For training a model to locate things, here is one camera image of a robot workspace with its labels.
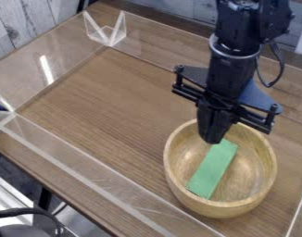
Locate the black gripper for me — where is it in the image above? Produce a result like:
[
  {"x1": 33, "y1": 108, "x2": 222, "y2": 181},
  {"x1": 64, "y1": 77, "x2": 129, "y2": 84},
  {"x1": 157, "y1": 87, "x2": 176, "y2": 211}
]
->
[{"x1": 172, "y1": 35, "x2": 282, "y2": 143}]

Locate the green rectangular block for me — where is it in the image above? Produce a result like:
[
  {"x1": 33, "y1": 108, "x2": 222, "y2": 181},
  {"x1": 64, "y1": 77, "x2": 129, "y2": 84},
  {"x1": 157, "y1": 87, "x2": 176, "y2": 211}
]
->
[{"x1": 187, "y1": 139, "x2": 238, "y2": 199}]

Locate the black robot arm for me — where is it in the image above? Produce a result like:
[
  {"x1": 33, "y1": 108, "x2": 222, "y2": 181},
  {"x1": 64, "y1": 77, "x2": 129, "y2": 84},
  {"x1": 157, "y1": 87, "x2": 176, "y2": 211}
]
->
[{"x1": 172, "y1": 0, "x2": 294, "y2": 144}]

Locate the brown wooden bowl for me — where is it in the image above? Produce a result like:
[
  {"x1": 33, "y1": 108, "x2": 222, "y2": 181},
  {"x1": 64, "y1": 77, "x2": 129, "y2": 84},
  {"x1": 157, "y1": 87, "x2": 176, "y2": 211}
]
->
[{"x1": 163, "y1": 119, "x2": 276, "y2": 218}]

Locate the black table leg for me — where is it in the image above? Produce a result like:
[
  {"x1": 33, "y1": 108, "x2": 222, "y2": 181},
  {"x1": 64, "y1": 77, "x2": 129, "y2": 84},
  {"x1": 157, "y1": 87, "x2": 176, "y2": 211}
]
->
[{"x1": 38, "y1": 188, "x2": 52, "y2": 211}]

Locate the clear acrylic enclosure wall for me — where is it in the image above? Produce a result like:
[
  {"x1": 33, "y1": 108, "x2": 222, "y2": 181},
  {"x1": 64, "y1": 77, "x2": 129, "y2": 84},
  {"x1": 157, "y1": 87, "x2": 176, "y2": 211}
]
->
[{"x1": 0, "y1": 5, "x2": 302, "y2": 237}]

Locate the black cable lower left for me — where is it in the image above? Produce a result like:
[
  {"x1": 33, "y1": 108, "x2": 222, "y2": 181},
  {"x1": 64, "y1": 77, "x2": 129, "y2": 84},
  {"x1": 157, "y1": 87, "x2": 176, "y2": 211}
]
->
[{"x1": 0, "y1": 206, "x2": 61, "y2": 237}]

